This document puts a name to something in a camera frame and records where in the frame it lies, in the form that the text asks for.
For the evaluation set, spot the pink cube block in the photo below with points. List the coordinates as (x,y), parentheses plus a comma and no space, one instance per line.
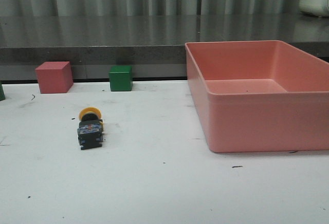
(54,77)

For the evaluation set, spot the green cube block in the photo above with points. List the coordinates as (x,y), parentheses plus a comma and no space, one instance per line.
(120,78)

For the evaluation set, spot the dark grey counter shelf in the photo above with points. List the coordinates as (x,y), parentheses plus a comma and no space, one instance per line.
(153,45)

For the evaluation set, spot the yellow push button switch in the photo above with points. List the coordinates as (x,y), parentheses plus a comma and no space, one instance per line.
(90,130)

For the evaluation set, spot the pink plastic bin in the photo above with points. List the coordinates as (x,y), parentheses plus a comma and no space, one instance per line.
(259,96)

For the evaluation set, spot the green block at left edge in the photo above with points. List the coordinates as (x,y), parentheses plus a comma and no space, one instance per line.
(2,93)

